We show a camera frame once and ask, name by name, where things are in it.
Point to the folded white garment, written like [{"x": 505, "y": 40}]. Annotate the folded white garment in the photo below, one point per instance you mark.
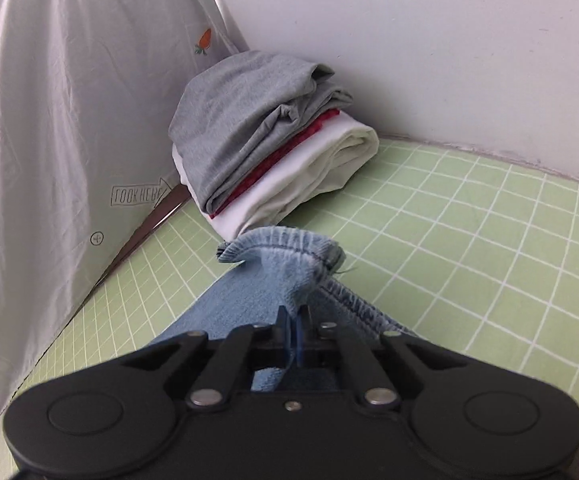
[{"x": 323, "y": 163}]

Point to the blue denim jeans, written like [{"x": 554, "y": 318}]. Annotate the blue denim jeans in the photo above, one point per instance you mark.
[{"x": 278, "y": 267}]

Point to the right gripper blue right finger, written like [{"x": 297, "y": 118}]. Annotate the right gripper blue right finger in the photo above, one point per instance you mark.
[{"x": 303, "y": 329}]

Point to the folded red garment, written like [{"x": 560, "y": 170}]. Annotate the folded red garment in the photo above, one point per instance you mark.
[{"x": 263, "y": 167}]

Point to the green grid cutting mat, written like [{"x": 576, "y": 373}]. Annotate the green grid cutting mat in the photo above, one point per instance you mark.
[{"x": 477, "y": 255}]

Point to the grey printed backdrop sheet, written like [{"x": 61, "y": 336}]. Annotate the grey printed backdrop sheet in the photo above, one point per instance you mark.
[{"x": 88, "y": 89}]

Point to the folded grey garment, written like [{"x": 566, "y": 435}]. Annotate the folded grey garment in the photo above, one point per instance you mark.
[{"x": 234, "y": 115}]

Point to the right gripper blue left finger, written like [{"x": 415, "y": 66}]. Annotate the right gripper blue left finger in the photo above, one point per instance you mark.
[{"x": 282, "y": 333}]

